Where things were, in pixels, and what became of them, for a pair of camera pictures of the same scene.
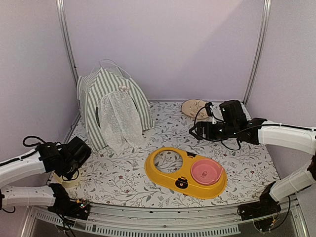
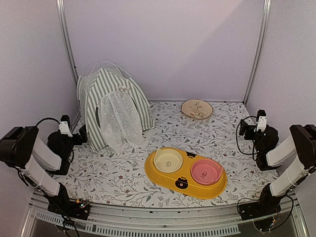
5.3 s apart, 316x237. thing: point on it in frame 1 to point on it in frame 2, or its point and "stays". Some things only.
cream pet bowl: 73,182 to 168,160
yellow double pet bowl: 184,174 stays
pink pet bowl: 206,172 stays
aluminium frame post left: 65,38 stays
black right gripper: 200,125 to 243,129
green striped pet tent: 116,112 stays
